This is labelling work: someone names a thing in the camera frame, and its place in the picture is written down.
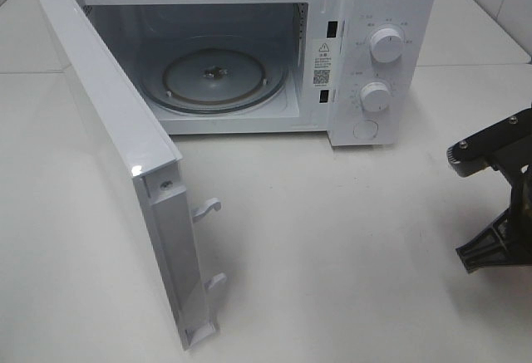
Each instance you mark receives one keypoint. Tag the white timer knob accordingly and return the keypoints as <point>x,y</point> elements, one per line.
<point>375,96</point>

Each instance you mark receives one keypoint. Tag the white microwave door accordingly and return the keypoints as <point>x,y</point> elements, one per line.
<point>141,164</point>

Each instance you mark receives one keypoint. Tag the round white door button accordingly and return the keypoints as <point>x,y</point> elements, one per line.
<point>366,130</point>

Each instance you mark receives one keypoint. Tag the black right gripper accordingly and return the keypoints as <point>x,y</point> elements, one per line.
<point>503,146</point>

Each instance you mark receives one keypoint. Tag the white microwave oven body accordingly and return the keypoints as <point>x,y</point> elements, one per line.
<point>328,41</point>

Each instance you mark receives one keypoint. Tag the upper white power knob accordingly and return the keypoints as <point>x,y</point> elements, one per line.
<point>387,43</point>

